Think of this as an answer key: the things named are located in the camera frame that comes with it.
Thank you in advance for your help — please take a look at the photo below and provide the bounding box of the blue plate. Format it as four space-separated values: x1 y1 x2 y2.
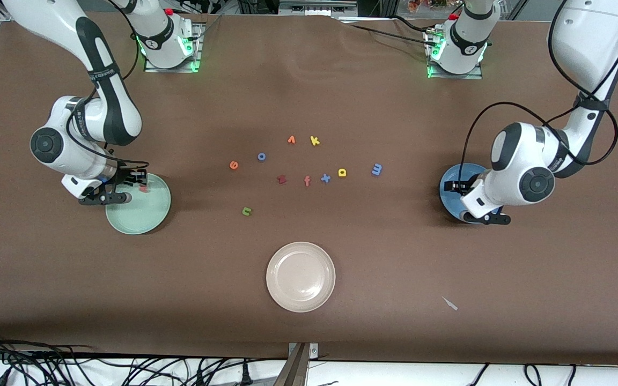
439 163 496 222

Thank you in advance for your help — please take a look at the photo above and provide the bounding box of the light green plate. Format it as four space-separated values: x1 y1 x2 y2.
105 172 172 235

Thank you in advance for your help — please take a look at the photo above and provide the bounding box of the beige plate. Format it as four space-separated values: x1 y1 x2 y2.
266 241 336 313

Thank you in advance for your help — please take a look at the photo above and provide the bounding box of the colorful object pile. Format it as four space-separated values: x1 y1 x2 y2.
408 0 449 12

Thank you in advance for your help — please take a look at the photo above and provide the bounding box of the grey device box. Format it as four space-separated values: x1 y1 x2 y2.
278 0 358 17

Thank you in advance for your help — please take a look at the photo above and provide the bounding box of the aluminium profile bar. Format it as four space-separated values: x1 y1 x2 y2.
274 344 311 386

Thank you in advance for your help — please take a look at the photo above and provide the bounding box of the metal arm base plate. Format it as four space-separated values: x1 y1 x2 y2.
427 27 484 81
144 23 203 73

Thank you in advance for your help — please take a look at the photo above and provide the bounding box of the black table cable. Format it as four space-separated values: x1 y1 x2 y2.
349 23 436 43
389 15 433 34

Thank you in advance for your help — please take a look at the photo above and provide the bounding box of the metal table clamp bracket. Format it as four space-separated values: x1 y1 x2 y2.
288 343 319 361

